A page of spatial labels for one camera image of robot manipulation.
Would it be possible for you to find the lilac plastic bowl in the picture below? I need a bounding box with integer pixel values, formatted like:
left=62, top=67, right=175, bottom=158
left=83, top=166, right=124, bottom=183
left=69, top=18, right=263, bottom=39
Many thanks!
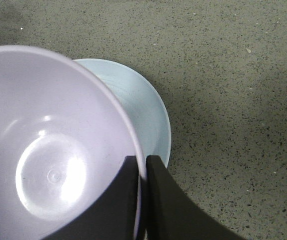
left=0, top=45, right=147, bottom=240

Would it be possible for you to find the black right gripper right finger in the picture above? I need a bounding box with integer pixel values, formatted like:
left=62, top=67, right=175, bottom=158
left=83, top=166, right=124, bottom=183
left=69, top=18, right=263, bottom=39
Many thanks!
left=137, top=155, right=242, bottom=240

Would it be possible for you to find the light blue plate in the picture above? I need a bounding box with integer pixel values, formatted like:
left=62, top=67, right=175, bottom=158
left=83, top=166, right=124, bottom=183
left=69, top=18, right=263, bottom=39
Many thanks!
left=75, top=58, right=172, bottom=167

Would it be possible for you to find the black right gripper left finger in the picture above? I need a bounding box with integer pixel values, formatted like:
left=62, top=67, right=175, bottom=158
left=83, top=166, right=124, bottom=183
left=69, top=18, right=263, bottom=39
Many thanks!
left=45, top=156, right=140, bottom=240

